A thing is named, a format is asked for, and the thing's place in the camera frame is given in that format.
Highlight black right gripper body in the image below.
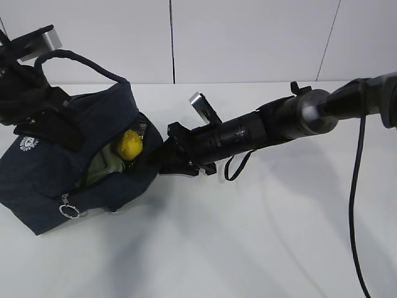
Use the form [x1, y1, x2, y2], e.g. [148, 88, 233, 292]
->
[167, 122, 216, 176]

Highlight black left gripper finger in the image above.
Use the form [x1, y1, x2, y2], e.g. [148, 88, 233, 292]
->
[43, 111, 86, 152]

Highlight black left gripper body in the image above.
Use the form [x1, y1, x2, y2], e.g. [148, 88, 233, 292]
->
[12, 86, 78, 130]

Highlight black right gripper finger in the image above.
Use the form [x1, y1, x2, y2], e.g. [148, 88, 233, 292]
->
[148, 138, 176, 165]
[159, 163, 199, 177]

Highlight yellow lemon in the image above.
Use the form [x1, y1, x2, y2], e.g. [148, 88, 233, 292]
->
[116, 129, 143, 161]

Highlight green lid glass container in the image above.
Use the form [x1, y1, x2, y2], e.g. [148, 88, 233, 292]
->
[74, 143, 125, 188]

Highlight dark blue lunch bag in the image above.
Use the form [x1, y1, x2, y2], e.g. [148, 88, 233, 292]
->
[1, 50, 163, 235]

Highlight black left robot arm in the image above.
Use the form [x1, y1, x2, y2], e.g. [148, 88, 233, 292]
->
[1, 60, 86, 151]

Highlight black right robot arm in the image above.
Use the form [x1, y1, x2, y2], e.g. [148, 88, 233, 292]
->
[148, 73, 396, 181]

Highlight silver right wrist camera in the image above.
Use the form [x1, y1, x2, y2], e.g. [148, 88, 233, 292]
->
[189, 92, 222, 124]

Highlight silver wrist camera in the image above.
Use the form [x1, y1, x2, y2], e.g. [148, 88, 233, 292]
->
[1, 25, 62, 61]
[189, 92, 222, 124]

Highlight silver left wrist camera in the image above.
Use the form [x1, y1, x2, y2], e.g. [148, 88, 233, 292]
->
[1, 25, 62, 61]

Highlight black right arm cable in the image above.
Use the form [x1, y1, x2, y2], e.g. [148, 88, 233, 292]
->
[223, 79, 373, 298]

